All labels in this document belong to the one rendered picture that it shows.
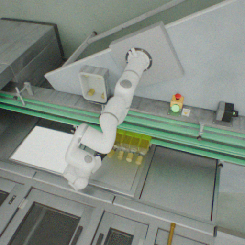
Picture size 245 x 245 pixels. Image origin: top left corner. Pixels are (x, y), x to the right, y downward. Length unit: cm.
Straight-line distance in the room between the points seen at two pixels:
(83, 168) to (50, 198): 58
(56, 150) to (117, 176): 48
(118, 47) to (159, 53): 23
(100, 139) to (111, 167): 59
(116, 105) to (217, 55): 61
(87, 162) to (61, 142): 74
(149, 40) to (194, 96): 45
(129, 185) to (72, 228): 40
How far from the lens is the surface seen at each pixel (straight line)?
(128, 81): 120
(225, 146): 155
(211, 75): 145
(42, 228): 157
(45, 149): 180
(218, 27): 132
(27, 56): 222
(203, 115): 156
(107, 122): 104
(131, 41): 137
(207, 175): 168
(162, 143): 161
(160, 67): 141
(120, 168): 160
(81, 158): 109
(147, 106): 157
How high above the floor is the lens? 195
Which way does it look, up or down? 39 degrees down
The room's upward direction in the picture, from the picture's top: 155 degrees counter-clockwise
